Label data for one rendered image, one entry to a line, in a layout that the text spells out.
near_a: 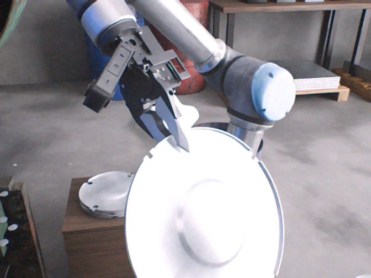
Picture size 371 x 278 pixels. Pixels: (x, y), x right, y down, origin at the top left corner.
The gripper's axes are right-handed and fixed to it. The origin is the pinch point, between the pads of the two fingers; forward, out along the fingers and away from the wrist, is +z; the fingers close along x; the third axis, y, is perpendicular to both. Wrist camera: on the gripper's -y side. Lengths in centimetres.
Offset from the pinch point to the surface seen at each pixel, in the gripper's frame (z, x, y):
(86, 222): -1, 99, 27
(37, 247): -3, 99, 6
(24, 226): -11, 91, 4
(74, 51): -171, 272, 196
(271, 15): -89, 145, 365
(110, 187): -8, 100, 44
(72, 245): 4, 104, 19
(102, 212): -1, 95, 32
